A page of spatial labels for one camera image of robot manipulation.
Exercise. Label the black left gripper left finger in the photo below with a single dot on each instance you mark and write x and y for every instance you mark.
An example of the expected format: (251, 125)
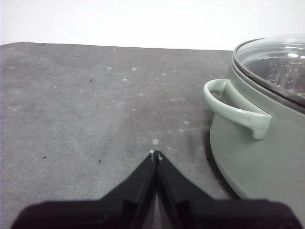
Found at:
(95, 214)

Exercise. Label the pale green electric steamer pot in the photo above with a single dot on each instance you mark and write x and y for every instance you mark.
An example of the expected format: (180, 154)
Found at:
(262, 155)

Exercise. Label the glass lid with round knob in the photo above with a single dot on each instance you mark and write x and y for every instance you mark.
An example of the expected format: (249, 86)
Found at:
(281, 62)

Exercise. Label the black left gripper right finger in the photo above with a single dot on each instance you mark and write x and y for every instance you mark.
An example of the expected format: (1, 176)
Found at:
(214, 214)

